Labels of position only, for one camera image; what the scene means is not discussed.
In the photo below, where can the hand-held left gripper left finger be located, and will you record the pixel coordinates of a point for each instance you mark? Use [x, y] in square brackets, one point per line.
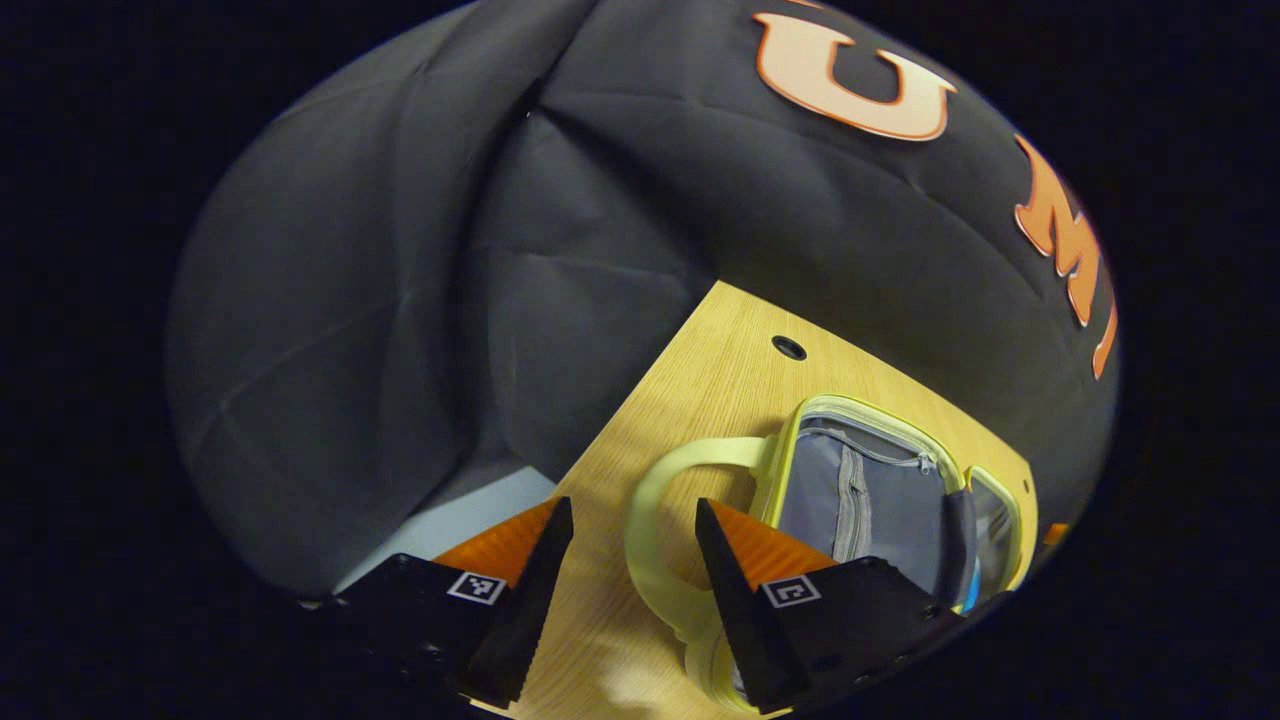
[530, 600]

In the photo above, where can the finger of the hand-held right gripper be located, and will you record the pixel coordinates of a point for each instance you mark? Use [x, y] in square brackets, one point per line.
[1055, 535]

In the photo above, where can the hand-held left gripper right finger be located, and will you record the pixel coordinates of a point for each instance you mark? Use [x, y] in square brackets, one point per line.
[740, 610]

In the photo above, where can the pale yellow suitcase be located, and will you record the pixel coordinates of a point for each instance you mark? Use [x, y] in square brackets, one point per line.
[890, 500]

